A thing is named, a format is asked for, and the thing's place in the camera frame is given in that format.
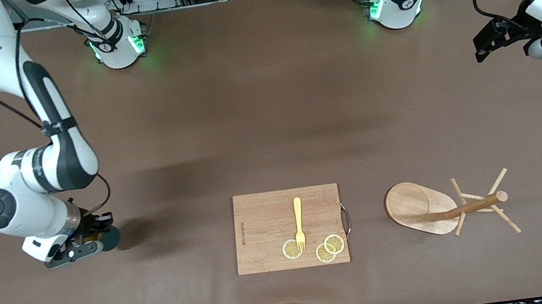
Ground dark teal cup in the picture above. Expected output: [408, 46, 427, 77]
[84, 226, 123, 255]

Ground wooden cup rack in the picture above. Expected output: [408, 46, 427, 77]
[383, 167, 522, 250]

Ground brown table cover mat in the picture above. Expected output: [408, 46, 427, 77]
[0, 0, 542, 304]

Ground wooden cutting board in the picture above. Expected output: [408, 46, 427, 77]
[228, 182, 357, 277]

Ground lemon slice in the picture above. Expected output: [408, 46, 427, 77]
[314, 242, 337, 265]
[281, 238, 305, 261]
[323, 232, 347, 256]

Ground yellow plastic fork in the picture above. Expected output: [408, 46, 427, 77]
[290, 197, 308, 252]

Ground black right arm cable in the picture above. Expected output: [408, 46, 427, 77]
[0, 0, 115, 230]

